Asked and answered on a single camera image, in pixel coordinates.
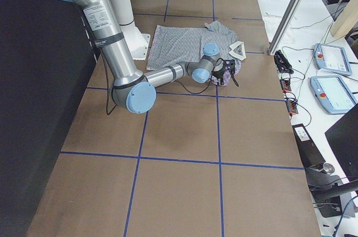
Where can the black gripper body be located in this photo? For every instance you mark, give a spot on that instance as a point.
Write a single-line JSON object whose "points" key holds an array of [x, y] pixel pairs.
{"points": [[219, 74]]}

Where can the striped polo shirt white collar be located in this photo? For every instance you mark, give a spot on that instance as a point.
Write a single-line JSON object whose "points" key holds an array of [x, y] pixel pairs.
{"points": [[197, 51]]}

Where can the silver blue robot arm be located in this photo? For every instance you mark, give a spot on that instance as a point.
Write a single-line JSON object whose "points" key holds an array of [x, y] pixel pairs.
{"points": [[110, 21]]}

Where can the black connector bundle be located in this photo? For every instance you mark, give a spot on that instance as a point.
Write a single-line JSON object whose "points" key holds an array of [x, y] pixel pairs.
{"points": [[282, 63]]}

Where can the orange black terminal block strip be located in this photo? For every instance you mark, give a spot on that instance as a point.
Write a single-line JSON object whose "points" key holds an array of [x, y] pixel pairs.
{"points": [[289, 97]]}

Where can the upper blue teach pendant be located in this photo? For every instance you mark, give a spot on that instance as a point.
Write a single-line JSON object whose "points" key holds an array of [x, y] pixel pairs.
{"points": [[332, 58]]}

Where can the blue teach pendant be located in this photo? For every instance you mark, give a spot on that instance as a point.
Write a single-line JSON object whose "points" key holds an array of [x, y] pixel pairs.
{"points": [[332, 58], [333, 94]]}

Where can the lower blue teach pendant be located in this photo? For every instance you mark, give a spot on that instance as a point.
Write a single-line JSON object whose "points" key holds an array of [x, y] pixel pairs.
{"points": [[333, 94]]}

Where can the black box with white label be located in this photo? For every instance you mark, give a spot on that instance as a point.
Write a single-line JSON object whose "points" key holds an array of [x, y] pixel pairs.
{"points": [[309, 153]]}

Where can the black monitor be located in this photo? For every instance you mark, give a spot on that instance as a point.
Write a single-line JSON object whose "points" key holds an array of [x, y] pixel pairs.
{"points": [[342, 138]]}

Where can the wooden beam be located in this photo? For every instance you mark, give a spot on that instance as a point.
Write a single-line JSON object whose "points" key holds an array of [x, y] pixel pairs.
{"points": [[346, 19]]}

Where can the silver round knob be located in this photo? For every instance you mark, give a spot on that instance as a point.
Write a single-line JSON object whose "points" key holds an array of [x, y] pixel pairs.
{"points": [[328, 168]]}

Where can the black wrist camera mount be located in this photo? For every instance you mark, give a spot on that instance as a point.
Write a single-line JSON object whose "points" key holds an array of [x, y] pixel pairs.
{"points": [[230, 66]]}

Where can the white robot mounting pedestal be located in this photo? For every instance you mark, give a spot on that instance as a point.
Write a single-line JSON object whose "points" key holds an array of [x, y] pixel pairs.
{"points": [[138, 43]]}

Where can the aluminium frame post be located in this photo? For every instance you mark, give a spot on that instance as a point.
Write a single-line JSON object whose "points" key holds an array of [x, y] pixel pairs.
{"points": [[283, 25]]}

